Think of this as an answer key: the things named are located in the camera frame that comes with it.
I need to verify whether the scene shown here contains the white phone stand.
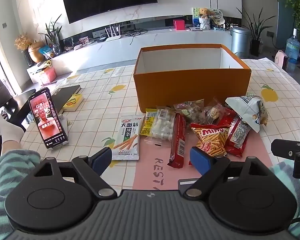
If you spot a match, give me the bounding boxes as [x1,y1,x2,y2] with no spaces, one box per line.
[47,114,71,151]

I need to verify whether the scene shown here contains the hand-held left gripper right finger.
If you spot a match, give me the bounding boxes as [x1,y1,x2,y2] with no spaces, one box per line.
[184,146,273,198]

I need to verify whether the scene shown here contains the person's right leg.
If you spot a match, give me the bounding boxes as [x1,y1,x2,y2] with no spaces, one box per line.
[269,161,300,233]

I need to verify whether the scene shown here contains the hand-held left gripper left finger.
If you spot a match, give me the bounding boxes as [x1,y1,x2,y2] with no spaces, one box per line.
[33,147,117,198]

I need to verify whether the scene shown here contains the white marble television bench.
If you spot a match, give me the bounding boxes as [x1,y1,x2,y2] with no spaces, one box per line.
[27,27,234,80]

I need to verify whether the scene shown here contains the red snack packet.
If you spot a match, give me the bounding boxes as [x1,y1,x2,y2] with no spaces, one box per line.
[216,107,252,158]

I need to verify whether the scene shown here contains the white cardboard box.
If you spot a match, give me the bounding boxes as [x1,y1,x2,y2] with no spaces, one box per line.
[27,62,53,84]

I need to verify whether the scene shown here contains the large water bottle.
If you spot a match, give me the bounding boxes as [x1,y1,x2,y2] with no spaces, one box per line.
[285,29,300,65]

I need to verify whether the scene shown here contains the pink cardboard box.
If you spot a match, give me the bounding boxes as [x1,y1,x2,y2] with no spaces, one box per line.
[38,67,57,85]

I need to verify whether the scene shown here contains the green sausage packet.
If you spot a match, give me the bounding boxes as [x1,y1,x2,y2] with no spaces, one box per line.
[174,99,205,122]

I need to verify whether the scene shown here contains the black notebook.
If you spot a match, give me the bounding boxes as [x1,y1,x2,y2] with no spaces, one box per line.
[51,85,82,114]

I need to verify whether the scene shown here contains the blue green picture box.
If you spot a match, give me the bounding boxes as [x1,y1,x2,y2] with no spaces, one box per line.
[192,7,201,27]

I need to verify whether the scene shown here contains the yellow duck note box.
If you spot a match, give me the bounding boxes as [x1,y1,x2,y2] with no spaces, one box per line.
[62,93,84,112]

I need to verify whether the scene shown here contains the person's leg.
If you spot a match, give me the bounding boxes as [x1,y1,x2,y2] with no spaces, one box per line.
[0,141,41,240]
[269,161,300,233]

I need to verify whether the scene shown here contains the round paper fan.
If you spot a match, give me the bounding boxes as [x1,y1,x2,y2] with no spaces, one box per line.
[210,9,225,22]

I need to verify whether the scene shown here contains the pink heater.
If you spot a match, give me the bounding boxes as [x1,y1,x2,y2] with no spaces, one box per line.
[275,50,291,72]

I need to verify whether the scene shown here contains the white sock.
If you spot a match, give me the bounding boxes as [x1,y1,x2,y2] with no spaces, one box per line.
[0,110,25,143]

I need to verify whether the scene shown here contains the black side table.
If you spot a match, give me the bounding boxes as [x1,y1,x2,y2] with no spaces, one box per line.
[0,90,37,132]

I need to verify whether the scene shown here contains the black smartphone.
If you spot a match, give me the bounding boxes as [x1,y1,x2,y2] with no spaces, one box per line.
[28,87,68,150]

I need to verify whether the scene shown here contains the white router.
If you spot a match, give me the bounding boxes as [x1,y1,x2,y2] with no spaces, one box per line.
[105,24,122,42]

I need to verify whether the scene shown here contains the gold vase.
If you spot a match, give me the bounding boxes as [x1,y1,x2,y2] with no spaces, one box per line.
[28,41,46,63]

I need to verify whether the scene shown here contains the yellow marshmallow packet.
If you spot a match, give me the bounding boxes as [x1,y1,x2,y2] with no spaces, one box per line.
[139,106,177,143]

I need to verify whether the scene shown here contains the snake plant in black pot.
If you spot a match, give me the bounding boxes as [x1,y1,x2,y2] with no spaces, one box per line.
[236,6,276,57]

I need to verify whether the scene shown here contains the dried yellow flowers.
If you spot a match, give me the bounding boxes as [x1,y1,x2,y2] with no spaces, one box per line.
[14,34,33,52]

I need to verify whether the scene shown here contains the dark red wafer bar packet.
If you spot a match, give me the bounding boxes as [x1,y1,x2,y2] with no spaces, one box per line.
[167,113,187,169]

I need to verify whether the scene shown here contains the white blue snack bag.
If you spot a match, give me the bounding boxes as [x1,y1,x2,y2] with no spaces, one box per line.
[225,94,269,133]

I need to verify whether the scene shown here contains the pink table mat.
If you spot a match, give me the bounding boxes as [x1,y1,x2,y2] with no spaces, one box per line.
[135,127,273,193]

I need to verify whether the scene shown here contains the white green spicy strip packet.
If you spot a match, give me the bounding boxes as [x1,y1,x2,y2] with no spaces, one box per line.
[112,115,140,161]

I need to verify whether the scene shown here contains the aloe plant in glass vase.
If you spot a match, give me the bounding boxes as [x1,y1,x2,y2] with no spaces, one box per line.
[39,14,63,56]

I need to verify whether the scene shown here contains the black cables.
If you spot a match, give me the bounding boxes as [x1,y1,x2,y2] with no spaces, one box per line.
[127,28,148,45]

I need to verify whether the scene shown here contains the orange cardboard box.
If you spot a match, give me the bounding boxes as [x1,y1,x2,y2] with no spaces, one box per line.
[133,44,252,113]

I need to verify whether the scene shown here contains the red yellow stick snack bag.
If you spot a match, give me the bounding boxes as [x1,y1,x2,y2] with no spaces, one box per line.
[190,122,232,158]

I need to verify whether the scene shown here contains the silver trash can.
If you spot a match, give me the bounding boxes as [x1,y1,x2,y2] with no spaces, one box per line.
[230,26,251,58]

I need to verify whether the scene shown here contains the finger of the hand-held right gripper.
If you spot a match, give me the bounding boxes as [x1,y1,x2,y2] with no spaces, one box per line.
[271,139,300,159]

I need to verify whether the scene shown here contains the clear packet with brown snack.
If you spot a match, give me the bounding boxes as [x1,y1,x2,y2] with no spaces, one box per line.
[201,97,227,125]

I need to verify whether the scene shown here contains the person's left leg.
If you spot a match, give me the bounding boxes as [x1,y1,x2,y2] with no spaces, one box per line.
[0,141,41,240]

